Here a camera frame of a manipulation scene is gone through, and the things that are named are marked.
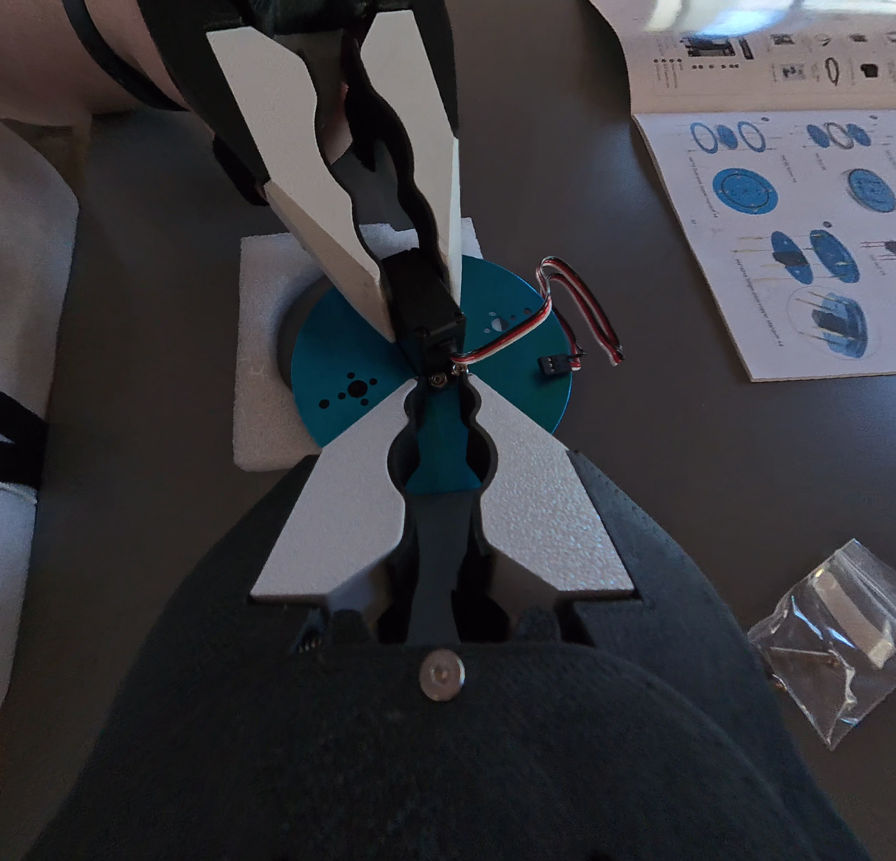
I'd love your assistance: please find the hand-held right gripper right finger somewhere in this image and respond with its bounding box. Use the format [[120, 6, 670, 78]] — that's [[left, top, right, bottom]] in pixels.
[[458, 374, 637, 644]]

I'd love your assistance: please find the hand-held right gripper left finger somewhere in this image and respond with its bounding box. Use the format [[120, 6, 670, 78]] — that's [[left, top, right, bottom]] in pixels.
[[248, 378, 429, 644]]

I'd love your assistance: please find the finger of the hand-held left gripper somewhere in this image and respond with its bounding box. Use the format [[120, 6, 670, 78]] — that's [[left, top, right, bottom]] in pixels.
[[206, 23, 403, 344], [343, 7, 466, 309]]

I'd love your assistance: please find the black servo motor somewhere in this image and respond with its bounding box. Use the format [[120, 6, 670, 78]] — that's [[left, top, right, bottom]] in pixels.
[[381, 245, 469, 372]]

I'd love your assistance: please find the blue round metal plate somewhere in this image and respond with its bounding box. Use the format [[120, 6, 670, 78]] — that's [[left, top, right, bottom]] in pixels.
[[289, 255, 575, 492]]

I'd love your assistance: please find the person's left forearm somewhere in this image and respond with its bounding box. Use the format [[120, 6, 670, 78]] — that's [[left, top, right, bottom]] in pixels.
[[0, 0, 211, 116]]

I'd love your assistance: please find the black wristband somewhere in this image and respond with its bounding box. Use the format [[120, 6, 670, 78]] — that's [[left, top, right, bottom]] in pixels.
[[57, 0, 189, 113]]

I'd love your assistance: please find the white foam sheet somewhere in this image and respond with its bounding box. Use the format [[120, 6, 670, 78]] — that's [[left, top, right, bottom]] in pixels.
[[233, 218, 484, 473]]

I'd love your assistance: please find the clear zip bag white label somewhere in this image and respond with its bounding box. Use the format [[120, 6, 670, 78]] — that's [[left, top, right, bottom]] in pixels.
[[748, 539, 896, 750]]

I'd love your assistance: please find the white instruction booklet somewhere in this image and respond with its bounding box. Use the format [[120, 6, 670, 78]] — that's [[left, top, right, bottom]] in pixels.
[[573, 0, 896, 384]]

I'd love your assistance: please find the red white black servo cable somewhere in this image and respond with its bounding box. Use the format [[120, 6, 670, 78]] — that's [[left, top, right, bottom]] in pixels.
[[451, 255, 626, 375]]

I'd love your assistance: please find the black chest strap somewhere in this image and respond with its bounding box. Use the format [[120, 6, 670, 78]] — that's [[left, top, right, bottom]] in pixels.
[[0, 391, 51, 487]]

